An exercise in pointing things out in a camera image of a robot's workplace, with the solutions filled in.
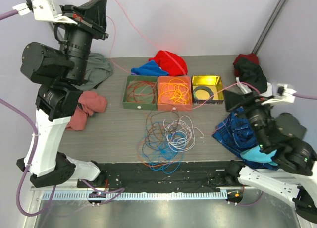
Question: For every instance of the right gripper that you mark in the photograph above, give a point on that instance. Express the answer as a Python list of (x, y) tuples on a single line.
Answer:
[(233, 99)]

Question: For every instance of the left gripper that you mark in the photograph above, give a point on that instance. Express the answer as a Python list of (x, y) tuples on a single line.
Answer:
[(91, 18)]

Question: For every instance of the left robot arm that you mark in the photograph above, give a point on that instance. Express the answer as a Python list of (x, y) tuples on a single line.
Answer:
[(59, 72)]

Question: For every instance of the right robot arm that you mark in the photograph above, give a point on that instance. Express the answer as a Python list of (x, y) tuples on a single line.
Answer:
[(283, 136)]

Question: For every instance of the white cloth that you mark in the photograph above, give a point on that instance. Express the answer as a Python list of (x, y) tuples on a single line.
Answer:
[(246, 89)]

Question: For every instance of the blue plaid cloth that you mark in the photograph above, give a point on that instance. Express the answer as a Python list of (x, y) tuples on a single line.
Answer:
[(236, 135)]

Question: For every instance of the black cloth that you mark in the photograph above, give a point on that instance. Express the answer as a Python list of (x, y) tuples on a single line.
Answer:
[(251, 74)]

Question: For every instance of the dark red cloth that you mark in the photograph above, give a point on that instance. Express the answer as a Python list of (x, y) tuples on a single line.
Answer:
[(250, 57)]

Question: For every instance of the grey cloth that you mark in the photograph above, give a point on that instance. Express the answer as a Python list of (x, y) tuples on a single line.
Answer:
[(97, 71)]

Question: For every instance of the cyan cloth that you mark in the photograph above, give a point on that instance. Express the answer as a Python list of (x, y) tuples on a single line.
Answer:
[(255, 155)]

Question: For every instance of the salmon drawer box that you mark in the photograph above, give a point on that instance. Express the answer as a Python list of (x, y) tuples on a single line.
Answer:
[(174, 93)]

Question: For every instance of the dusty pink cloth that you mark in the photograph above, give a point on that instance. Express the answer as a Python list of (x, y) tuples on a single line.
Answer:
[(88, 105)]

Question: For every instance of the green drawer box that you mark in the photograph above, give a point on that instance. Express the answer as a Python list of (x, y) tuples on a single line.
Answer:
[(141, 93)]

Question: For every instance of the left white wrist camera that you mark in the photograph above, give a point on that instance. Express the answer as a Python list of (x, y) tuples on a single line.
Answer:
[(44, 10)]

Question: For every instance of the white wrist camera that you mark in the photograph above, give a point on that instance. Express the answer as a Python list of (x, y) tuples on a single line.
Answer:
[(44, 10), (284, 95)]

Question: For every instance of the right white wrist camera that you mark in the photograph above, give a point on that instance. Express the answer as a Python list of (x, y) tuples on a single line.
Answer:
[(284, 95)]

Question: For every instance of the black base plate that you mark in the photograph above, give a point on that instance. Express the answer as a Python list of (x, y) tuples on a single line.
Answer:
[(186, 177)]

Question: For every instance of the grey aluminium corner post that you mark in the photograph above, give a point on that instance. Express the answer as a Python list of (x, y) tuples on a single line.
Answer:
[(269, 25)]

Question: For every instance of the slotted cable duct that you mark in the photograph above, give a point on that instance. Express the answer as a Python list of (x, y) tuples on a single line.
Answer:
[(125, 196)]

